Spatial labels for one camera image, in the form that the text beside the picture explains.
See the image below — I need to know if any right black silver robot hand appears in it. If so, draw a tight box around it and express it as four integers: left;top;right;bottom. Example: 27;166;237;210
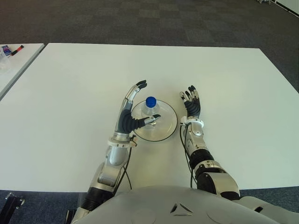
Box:
178;85;203;119

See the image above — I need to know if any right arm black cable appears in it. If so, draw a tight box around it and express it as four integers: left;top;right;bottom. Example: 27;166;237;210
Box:
179;122;195;189

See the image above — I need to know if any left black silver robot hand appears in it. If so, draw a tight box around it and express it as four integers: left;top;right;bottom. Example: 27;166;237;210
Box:
114;80;162;138

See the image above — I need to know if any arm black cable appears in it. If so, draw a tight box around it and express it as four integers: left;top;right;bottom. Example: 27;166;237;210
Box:
116;140;134;189
179;122;195;189

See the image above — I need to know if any clear water bottle blue cap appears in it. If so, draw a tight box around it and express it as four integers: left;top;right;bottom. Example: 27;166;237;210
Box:
140;96;161;128

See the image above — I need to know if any black metal stand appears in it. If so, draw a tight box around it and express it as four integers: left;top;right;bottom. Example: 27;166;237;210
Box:
0;192;25;224

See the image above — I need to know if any grey robot torso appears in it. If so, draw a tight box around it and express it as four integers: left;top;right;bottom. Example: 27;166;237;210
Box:
74;185;299;224

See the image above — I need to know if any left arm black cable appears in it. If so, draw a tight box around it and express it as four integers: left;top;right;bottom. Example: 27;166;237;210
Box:
116;140;134;189

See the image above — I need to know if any white plate black rim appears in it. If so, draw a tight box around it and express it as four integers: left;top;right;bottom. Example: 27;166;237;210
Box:
130;99;178;142

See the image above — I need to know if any red black marker pen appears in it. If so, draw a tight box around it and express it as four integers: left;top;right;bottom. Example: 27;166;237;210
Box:
10;45;24;56

